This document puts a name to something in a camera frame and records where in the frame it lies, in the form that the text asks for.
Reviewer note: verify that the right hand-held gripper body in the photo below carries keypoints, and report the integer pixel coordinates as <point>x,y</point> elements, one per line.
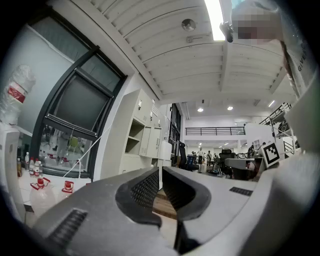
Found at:
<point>268,155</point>

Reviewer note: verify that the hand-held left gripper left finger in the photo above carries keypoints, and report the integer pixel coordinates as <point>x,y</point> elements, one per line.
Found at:
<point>140,197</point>

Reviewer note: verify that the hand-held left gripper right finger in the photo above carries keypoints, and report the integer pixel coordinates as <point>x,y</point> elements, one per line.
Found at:
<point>182,197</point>

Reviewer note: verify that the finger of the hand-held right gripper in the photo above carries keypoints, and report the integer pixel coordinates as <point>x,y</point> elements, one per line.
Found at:
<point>240,161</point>

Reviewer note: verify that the locker door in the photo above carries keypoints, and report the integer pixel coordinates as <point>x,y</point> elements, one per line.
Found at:
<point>152,142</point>

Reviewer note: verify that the grey metal locker cabinet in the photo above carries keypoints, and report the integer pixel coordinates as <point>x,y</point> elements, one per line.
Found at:
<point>140,110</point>

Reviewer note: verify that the black office chair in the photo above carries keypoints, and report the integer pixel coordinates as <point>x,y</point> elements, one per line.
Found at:
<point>226,156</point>
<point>183,152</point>

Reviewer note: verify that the wooden floor platform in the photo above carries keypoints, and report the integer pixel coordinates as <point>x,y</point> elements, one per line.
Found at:
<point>165,207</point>

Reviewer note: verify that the black stair railing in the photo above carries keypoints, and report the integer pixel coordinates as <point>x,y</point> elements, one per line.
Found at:
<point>275,113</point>

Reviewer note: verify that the black mezzanine railing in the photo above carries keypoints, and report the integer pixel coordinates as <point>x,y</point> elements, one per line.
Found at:
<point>215,127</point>

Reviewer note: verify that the black framed window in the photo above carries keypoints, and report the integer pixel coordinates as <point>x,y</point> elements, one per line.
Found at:
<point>75,100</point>
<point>175,120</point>

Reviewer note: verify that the person's grey t-shirt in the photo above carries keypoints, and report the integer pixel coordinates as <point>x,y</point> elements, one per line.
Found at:
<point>300,62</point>

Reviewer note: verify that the small water bottle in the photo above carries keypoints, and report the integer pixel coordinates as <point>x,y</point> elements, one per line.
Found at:
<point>27,162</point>
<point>32,167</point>
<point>37,168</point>

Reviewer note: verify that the dark glass bottle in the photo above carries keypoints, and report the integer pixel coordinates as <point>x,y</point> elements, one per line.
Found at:
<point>19,165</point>

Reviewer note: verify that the person's head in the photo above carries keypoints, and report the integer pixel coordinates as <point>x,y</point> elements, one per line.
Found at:
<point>250,15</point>

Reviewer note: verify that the ceiling light strip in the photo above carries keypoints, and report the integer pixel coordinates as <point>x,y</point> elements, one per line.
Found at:
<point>215,20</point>

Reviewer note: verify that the clear bottle red label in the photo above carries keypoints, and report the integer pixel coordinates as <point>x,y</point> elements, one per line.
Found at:
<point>17,92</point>

